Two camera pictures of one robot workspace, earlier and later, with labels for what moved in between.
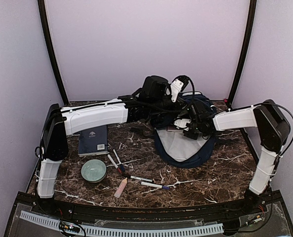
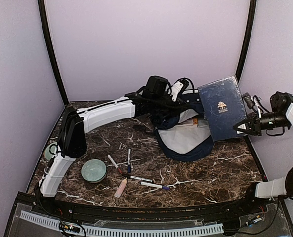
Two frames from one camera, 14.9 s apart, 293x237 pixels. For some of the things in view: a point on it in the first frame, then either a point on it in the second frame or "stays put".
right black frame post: (246, 52) stays put
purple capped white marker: (151, 184) stays put
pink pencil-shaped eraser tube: (120, 188) stays put
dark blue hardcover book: (94, 141) to (224, 108)
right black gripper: (193, 136) to (254, 128)
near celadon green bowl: (94, 171) stays put
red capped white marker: (114, 163) stays put
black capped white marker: (140, 178) stays put
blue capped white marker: (121, 166) to (129, 166)
